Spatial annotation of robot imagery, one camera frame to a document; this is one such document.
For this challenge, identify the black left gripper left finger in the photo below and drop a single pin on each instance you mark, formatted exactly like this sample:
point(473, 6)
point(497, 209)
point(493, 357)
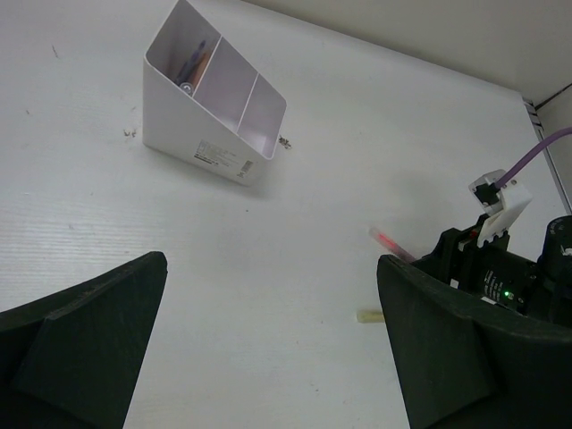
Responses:
point(72, 359)

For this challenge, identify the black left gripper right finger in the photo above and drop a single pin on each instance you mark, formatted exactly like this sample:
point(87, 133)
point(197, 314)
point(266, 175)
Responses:
point(465, 363)

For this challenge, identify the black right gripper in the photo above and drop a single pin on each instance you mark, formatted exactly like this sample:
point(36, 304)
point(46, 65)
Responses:
point(540, 289)

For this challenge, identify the pink purple highlighter pen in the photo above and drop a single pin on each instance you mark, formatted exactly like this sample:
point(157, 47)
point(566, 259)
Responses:
point(390, 245)

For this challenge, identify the purple marker pen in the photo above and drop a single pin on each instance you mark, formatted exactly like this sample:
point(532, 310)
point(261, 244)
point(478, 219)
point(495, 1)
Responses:
point(188, 67)

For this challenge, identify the orange marker pen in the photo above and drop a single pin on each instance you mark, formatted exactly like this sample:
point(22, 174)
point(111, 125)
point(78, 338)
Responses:
point(199, 69)

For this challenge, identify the yellow highlighter pen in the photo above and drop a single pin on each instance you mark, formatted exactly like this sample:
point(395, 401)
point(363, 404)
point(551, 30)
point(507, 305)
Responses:
point(370, 316)

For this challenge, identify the white divided organizer box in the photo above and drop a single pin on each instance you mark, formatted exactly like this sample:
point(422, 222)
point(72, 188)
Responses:
point(230, 124)

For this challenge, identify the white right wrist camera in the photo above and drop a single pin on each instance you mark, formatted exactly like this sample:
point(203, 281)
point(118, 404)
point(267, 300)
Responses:
point(502, 205)

